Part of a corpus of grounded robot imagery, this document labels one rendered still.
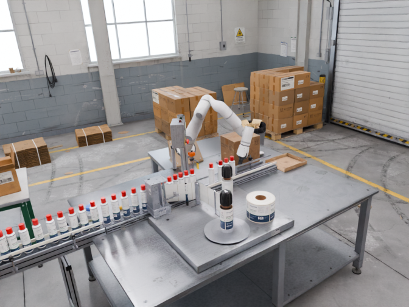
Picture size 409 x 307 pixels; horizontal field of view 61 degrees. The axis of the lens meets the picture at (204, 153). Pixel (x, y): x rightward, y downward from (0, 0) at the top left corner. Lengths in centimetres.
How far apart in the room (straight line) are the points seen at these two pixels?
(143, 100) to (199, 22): 220
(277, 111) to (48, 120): 462
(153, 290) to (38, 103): 619
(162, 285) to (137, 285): 14
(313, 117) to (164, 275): 531
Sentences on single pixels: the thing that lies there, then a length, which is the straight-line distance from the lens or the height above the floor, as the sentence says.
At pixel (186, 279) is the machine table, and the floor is 83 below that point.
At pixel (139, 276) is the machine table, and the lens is 221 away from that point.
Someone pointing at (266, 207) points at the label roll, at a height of 100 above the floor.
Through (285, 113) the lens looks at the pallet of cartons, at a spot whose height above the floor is 48.
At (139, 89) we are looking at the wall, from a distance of 815.
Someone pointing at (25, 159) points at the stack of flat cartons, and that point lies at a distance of 644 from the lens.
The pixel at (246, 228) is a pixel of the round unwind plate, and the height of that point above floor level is 89.
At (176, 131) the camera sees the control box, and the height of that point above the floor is 142.
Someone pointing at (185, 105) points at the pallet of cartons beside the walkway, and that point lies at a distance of 610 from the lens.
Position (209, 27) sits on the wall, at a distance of 871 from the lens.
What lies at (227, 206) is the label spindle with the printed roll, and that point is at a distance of 226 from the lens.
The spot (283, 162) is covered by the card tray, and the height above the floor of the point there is 83.
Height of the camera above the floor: 224
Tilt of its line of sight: 22 degrees down
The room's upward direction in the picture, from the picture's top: 3 degrees counter-clockwise
